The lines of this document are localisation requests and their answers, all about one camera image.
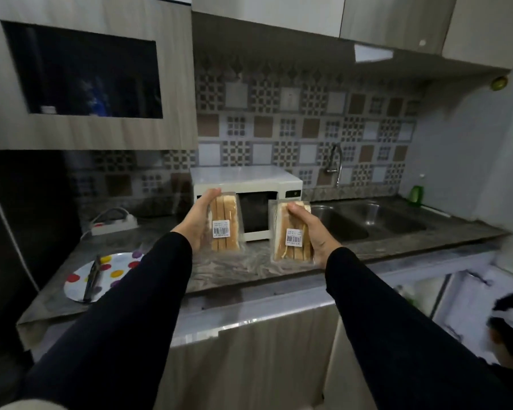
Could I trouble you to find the person's left hand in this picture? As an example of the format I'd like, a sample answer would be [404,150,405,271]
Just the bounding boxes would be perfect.
[171,188,222,253]

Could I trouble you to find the white microwave oven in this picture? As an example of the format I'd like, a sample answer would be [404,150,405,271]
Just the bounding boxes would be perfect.
[190,165,304,242]

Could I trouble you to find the chrome sink faucet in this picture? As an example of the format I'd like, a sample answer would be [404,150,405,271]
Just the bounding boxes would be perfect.
[324,143,344,187]

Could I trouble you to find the white cable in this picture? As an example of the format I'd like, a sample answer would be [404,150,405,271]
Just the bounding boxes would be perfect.
[0,173,40,292]

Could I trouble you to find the wooden base cabinet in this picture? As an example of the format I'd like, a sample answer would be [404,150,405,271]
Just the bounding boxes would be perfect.
[154,303,368,410]

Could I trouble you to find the white power strip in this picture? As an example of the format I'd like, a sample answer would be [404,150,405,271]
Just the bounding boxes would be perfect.
[88,208,139,236]

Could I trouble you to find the glass-door wall cabinet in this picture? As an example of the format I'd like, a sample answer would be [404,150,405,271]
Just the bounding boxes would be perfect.
[0,0,198,151]

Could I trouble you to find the polka dot plate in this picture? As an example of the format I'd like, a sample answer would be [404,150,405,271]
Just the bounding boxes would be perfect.
[64,251,144,304]

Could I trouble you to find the clear-wrapped sandwich pack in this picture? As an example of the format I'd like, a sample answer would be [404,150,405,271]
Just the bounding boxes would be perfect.
[205,191,245,253]
[268,200,315,263]

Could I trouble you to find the person's right forearm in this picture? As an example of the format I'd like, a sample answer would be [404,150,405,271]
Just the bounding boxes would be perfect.
[325,247,513,410]

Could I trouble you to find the person's left forearm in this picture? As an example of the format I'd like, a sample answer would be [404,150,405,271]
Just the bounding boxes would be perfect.
[19,231,193,410]

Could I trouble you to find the person's right hand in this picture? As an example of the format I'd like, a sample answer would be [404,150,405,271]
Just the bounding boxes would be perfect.
[287,202,343,269]

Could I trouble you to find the steel double sink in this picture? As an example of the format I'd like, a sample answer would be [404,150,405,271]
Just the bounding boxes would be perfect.
[310,200,433,243]

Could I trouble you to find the wooden upper cabinets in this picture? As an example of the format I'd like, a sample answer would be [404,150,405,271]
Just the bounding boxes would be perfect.
[191,0,513,70]

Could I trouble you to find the black knife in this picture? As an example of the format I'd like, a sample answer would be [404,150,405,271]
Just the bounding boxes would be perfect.
[83,255,102,303]

